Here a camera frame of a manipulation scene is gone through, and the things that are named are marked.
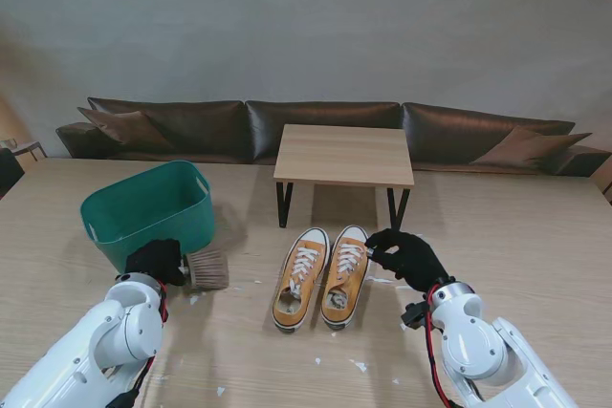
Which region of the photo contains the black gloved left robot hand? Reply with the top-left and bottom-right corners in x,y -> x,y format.
124,238 -> 188,288

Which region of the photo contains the yellow canvas sneaker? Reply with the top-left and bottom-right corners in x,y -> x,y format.
318,225 -> 370,333
271,226 -> 331,332

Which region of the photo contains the light wooden furniture piece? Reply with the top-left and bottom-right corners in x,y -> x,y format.
590,159 -> 612,204

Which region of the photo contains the brown bristle shoe brush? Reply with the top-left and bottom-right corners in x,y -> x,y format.
180,248 -> 230,291

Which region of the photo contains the dark brown leather sofa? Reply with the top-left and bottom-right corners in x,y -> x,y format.
55,96 -> 612,178

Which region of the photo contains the green plastic basket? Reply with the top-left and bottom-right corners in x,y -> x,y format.
79,160 -> 215,273

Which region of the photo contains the red black right arm cable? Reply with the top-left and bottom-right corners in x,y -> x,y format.
424,288 -> 455,408

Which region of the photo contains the red black left arm cable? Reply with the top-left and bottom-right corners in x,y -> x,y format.
109,283 -> 171,408

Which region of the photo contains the red black arm cable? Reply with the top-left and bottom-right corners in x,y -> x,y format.
109,283 -> 171,408
424,288 -> 455,408

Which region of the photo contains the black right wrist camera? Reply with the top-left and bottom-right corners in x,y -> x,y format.
400,301 -> 429,332

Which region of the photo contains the small background side table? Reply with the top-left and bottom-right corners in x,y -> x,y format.
0,139 -> 49,163

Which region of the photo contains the small wooden black-legged table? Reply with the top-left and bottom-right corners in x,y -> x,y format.
273,123 -> 416,235

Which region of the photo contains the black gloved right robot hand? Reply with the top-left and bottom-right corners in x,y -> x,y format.
364,228 -> 450,293

